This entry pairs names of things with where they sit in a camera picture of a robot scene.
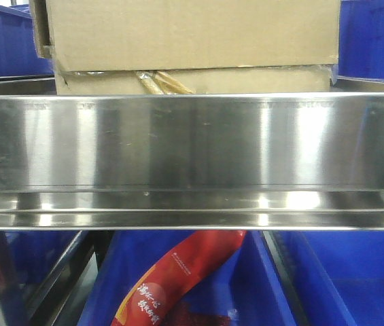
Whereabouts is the blue bin lower middle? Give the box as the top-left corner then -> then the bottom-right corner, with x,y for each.
77,230 -> 296,325

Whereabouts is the plain brown cardboard box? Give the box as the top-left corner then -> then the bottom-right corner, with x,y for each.
29,1 -> 341,95

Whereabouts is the blue bin upper left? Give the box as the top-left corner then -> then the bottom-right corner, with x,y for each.
0,4 -> 53,77

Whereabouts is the red printed snack bag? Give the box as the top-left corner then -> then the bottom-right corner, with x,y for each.
111,230 -> 246,325

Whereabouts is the blue bin lower right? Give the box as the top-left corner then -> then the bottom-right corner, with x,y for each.
275,231 -> 384,325

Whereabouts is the stainless steel shelf edge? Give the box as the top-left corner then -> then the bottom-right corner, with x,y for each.
0,92 -> 384,230

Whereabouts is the blue bin upper right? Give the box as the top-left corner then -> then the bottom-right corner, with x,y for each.
337,1 -> 384,79

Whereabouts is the blue bin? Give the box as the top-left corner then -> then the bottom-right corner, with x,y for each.
275,231 -> 384,325
337,1 -> 384,79
77,230 -> 296,325
0,4 -> 53,77

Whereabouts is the clear crumpled tape strip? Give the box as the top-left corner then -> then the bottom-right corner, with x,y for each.
135,71 -> 195,95

